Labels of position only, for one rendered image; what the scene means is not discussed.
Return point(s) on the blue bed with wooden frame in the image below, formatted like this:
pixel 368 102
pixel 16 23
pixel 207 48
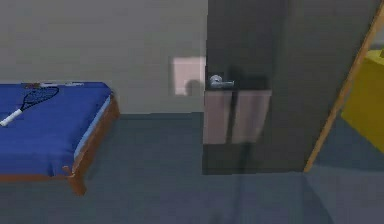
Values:
pixel 46 140

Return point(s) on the small brown object on bed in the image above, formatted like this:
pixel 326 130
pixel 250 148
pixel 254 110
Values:
pixel 32 85

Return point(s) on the yellow cabinet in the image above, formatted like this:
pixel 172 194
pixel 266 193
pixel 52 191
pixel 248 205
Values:
pixel 366 100

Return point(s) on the dark grey room door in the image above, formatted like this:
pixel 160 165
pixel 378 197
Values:
pixel 246 60

